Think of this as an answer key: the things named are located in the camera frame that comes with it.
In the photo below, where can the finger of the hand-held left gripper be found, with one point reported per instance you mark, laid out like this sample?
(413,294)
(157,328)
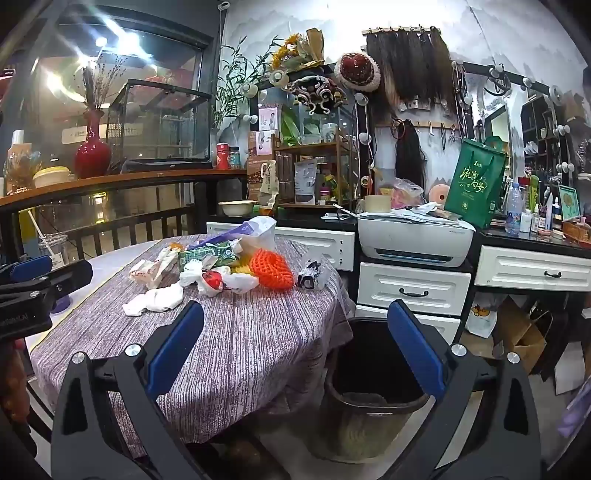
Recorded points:
(67,277)
(30,270)

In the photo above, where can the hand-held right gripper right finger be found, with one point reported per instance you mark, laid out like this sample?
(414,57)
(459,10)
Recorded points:
(415,355)

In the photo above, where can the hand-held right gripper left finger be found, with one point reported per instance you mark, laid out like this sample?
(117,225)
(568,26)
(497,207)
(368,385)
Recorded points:
(175,350)

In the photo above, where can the dark plastic waste bin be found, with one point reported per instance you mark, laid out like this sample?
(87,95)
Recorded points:
(369,369)

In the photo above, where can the white tissue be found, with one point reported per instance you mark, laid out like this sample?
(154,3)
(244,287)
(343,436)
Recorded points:
(152,300)

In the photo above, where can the white paper wrapper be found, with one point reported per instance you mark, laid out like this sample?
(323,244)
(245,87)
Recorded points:
(147,272)

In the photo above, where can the white wrapper with red spot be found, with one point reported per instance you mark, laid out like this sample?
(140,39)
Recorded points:
(240,282)

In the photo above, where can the green and white packet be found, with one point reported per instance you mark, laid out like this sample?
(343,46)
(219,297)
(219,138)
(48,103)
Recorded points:
(207,254)

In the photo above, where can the orange plastic piece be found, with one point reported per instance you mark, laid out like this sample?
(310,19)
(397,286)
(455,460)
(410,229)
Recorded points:
(176,248)

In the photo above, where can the yellow knitted cloth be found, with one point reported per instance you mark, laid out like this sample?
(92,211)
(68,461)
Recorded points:
(242,267)

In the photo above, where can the orange foam net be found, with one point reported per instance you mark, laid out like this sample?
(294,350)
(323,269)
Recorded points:
(272,270)

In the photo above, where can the clear bag with black wrapper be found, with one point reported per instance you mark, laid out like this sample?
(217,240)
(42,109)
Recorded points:
(311,274)

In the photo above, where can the white plastic bag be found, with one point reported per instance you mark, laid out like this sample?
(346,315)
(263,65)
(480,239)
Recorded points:
(264,230)

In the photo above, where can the person's left forearm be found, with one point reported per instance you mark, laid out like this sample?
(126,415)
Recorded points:
(11,383)

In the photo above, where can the plastic cup with straw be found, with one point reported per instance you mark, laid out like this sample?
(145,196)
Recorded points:
(54,251)

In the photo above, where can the low white drawer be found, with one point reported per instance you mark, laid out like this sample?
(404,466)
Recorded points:
(443,325)

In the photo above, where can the white bag with yellow print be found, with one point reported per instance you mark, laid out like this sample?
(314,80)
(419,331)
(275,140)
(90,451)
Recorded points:
(480,316)

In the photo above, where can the purple striped tablecloth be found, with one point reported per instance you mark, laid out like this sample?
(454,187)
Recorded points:
(254,332)

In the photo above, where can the cream lidded tub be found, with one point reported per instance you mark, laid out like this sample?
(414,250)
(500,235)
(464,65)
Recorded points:
(51,177)

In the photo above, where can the brown cardboard box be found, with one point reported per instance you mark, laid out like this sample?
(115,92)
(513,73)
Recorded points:
(519,337)

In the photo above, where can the white printer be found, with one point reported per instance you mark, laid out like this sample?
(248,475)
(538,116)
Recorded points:
(415,242)

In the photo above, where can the wooden ledge with black railing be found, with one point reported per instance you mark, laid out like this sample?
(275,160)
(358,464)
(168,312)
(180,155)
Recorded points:
(138,177)

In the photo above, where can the red vase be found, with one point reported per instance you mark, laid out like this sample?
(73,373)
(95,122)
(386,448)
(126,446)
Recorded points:
(92,157)

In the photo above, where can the stack of papers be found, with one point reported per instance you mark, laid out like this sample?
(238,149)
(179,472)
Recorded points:
(415,217)

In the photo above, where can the white cabinet front panel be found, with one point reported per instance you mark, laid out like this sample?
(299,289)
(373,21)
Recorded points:
(314,244)

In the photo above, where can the cream bowl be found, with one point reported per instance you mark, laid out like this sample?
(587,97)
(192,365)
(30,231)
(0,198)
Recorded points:
(238,208)

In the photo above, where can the beige tape roll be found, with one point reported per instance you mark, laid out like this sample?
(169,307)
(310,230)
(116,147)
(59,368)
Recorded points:
(377,204)

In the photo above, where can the clear bag of colourful items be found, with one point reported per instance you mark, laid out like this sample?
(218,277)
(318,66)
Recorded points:
(406,194)

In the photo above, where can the purple cloth pile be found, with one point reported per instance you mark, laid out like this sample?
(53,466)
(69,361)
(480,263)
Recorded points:
(575,413)

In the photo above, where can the black framed glass terrarium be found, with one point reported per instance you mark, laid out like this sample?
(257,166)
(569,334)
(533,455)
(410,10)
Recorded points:
(157,129)

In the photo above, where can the clear water bottle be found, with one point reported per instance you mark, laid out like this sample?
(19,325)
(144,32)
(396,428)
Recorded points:
(513,212)

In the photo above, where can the group of cosmetic bottles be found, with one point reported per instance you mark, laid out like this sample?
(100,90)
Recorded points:
(526,221)

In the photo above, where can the green tote bag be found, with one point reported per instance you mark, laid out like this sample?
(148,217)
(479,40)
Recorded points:
(475,184)

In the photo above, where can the brown product box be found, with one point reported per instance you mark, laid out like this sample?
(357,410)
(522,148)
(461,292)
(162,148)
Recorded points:
(254,180)

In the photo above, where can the dried flower stems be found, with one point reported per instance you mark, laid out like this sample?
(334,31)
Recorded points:
(94,87)

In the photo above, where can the beige printed cloth bag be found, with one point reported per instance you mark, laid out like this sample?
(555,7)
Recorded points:
(268,182)

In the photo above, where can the red canister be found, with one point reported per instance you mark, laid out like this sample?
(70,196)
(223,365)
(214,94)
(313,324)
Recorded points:
(222,157)

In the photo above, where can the black hanging wig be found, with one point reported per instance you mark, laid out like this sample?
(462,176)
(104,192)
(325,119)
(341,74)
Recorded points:
(410,157)

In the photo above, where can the orange woven box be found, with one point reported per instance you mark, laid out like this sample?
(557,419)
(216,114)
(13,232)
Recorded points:
(577,233)

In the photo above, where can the grey foil pouch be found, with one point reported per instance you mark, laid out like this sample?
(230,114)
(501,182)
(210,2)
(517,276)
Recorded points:
(305,182)

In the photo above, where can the wooden shelf rack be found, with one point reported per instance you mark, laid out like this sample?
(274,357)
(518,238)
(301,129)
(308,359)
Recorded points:
(318,148)

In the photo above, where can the pink product box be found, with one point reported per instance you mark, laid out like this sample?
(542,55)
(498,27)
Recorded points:
(268,119)

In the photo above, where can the vanity mirror with round bulbs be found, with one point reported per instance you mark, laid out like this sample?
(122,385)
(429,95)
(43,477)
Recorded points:
(250,89)
(540,129)

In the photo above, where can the green bamboo stems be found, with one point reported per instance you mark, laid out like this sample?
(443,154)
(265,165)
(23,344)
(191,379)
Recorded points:
(235,78)

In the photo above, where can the ornate black and white headdress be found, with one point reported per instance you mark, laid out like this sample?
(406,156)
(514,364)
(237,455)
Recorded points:
(314,90)

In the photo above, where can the row of hanging hair extensions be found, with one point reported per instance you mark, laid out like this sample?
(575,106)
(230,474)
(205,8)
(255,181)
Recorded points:
(411,64)

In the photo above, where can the red hat with fur trim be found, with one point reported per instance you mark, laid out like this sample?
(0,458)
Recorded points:
(356,69)

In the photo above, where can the sunflower bouquet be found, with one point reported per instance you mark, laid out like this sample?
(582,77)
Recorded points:
(295,48)

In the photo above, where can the green picture frame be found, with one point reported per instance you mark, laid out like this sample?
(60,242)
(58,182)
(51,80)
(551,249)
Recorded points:
(569,203)

